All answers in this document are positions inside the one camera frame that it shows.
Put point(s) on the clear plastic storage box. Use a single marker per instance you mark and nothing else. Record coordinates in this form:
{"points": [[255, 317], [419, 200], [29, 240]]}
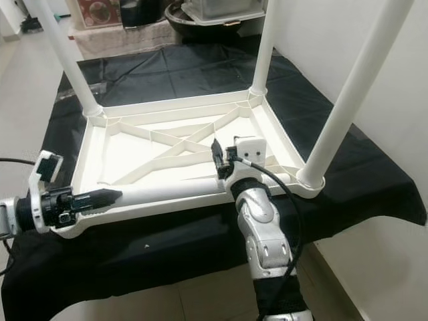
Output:
{"points": [[221, 8]]}

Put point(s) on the black round basin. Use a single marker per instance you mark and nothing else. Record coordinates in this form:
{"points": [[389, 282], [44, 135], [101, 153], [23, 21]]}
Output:
{"points": [[187, 27]]}

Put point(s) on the green floor mop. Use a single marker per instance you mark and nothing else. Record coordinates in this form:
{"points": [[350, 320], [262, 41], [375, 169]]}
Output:
{"points": [[32, 25]]}

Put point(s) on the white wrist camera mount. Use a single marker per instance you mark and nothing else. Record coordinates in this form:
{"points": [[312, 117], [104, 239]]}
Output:
{"points": [[35, 187], [251, 150]]}

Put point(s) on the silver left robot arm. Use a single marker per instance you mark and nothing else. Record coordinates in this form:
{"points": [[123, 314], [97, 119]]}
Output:
{"points": [[10, 217]]}

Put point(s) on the black tablecloth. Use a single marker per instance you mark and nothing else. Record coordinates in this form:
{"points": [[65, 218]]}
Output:
{"points": [[160, 261]]}

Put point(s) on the clear tape strip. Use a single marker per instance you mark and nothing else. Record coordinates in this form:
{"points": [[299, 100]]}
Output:
{"points": [[70, 95]]}

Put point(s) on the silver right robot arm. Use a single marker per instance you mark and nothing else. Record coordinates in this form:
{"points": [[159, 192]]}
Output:
{"points": [[264, 234]]}

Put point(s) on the orange lid storage box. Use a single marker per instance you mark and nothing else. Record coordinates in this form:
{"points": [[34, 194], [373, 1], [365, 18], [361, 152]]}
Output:
{"points": [[100, 13]]}

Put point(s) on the white plastic table top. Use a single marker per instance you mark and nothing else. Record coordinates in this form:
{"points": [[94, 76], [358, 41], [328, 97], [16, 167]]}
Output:
{"points": [[114, 150]]}

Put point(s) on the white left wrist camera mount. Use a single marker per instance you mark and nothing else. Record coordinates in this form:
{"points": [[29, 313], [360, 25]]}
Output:
{"points": [[35, 187]]}

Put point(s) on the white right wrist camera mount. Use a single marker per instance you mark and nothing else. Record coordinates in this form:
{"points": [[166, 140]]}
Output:
{"points": [[251, 150]]}

